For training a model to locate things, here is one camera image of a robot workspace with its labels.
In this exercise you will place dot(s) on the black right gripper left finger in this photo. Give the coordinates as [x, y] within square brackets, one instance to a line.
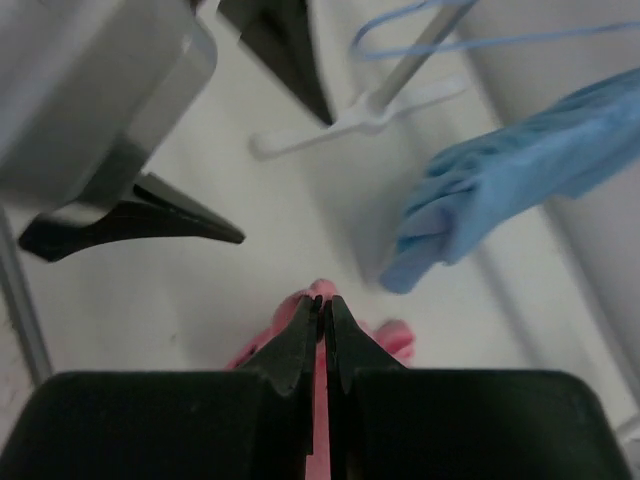
[251, 422]

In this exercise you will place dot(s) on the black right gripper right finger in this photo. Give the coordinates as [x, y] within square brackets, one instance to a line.
[388, 421]

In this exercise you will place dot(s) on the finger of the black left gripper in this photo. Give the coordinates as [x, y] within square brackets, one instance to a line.
[152, 209]
[278, 33]

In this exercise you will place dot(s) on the pink t shirt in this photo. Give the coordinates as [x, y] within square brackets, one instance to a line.
[394, 336]

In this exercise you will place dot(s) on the blue t shirt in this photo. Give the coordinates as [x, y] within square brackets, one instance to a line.
[470, 188]

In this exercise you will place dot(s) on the white metal clothes rack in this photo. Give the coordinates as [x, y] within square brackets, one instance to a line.
[370, 113]

